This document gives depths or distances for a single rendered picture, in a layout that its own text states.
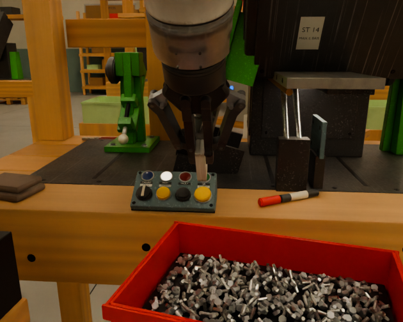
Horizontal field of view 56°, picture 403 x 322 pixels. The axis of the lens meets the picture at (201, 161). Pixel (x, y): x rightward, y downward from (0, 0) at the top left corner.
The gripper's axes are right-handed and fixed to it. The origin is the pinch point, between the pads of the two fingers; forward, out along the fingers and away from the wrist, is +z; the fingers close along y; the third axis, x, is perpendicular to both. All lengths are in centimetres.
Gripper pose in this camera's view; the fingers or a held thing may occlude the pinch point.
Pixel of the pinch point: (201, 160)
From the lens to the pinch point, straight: 58.6
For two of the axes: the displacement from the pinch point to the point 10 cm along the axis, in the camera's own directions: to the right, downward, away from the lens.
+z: 0.5, 6.2, 7.8
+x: 0.7, -7.8, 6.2
